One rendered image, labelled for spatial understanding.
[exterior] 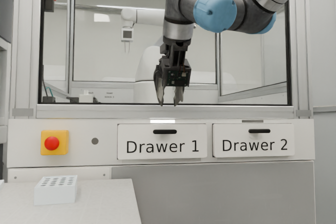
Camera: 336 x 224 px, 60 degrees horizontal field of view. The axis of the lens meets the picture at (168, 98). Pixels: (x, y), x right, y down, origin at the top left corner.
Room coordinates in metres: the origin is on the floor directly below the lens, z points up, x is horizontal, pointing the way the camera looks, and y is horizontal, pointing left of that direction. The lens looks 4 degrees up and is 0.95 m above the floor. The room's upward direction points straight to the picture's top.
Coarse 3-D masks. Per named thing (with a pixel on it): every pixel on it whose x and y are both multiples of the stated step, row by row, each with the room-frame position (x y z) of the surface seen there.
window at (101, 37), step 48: (48, 0) 0.91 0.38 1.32; (96, 0) 0.94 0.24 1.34; (144, 0) 0.96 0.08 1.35; (48, 48) 0.91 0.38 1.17; (96, 48) 0.94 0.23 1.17; (144, 48) 0.96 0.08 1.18; (192, 48) 0.99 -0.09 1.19; (240, 48) 1.02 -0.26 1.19; (48, 96) 0.91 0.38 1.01; (96, 96) 0.94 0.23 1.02; (144, 96) 0.96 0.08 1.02; (192, 96) 0.99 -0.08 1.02; (240, 96) 1.02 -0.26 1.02
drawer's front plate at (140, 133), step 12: (120, 132) 0.92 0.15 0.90; (132, 132) 0.92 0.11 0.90; (144, 132) 0.93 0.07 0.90; (180, 132) 0.95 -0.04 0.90; (192, 132) 0.96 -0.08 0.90; (204, 132) 0.96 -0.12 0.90; (120, 144) 0.92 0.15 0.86; (132, 144) 0.92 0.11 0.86; (168, 144) 0.94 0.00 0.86; (192, 144) 0.96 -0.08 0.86; (204, 144) 0.96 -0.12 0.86; (120, 156) 0.92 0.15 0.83; (132, 156) 0.92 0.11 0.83; (144, 156) 0.93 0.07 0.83; (156, 156) 0.94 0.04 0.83; (168, 156) 0.94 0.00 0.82; (180, 156) 0.95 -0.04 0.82; (192, 156) 0.96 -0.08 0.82; (204, 156) 0.96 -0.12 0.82
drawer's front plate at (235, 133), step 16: (224, 128) 0.97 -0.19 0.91; (240, 128) 0.98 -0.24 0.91; (256, 128) 0.99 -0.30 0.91; (272, 128) 1.00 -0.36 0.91; (288, 128) 1.01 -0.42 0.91; (224, 144) 0.97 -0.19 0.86; (240, 144) 0.98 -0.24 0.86; (256, 144) 0.99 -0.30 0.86; (272, 144) 1.00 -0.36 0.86; (288, 144) 1.01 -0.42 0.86
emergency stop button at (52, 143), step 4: (52, 136) 0.84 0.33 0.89; (48, 140) 0.83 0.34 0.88; (52, 140) 0.83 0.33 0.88; (56, 140) 0.83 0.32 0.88; (44, 144) 0.83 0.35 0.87; (48, 144) 0.83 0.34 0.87; (52, 144) 0.83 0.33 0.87; (56, 144) 0.83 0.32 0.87; (48, 148) 0.83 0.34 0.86; (52, 148) 0.83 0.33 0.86
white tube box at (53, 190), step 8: (48, 176) 0.76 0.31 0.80; (56, 176) 0.76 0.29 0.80; (64, 176) 0.77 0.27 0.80; (72, 176) 0.77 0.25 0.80; (40, 184) 0.68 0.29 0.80; (48, 184) 0.68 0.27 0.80; (56, 184) 0.68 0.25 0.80; (64, 184) 0.68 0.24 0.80; (72, 184) 0.68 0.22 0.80; (40, 192) 0.64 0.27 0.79; (48, 192) 0.64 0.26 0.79; (56, 192) 0.65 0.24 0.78; (64, 192) 0.65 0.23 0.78; (72, 192) 0.66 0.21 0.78; (40, 200) 0.64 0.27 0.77; (48, 200) 0.64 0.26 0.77; (56, 200) 0.65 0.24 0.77; (64, 200) 0.65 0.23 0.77; (72, 200) 0.66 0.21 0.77
